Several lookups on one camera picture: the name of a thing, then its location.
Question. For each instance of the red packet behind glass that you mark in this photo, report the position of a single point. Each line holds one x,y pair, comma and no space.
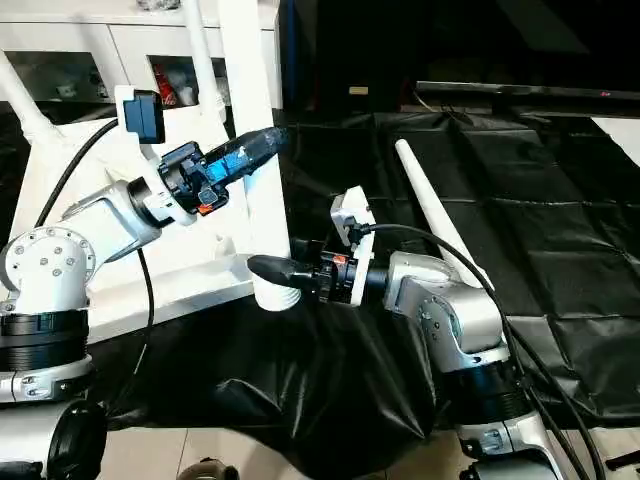
164,85

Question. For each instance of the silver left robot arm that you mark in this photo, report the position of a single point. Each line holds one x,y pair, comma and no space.
50,270

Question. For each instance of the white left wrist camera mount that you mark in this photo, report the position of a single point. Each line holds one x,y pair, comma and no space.
135,165

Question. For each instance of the dark robot foot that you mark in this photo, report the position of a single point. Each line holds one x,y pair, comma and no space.
210,469

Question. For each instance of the small yellow label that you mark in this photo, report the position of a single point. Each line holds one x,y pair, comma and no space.
358,90

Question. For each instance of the patterned bowl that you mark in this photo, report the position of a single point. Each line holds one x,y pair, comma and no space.
157,4

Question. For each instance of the long black bar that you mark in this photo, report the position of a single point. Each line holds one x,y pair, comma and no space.
500,90

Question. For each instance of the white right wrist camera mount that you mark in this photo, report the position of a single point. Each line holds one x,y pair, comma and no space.
357,215

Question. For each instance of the white plastic table leg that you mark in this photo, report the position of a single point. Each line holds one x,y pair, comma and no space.
250,75
202,60
435,200
25,105

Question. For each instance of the white bottle behind glass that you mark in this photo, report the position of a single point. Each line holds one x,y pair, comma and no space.
186,95

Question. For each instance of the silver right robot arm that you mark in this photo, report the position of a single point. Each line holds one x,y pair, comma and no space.
450,310

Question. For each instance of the white glass-door cabinet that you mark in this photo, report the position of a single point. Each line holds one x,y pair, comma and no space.
60,35

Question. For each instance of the white plastic table top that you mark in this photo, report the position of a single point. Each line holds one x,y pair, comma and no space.
200,235

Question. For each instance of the dark blue upright post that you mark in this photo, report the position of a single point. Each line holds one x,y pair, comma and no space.
292,50

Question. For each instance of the flat white sheet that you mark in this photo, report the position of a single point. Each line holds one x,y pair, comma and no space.
622,137

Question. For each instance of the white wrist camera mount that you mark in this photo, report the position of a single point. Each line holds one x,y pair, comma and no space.
357,215
135,165

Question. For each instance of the black work mat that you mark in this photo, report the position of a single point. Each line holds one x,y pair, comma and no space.
500,250

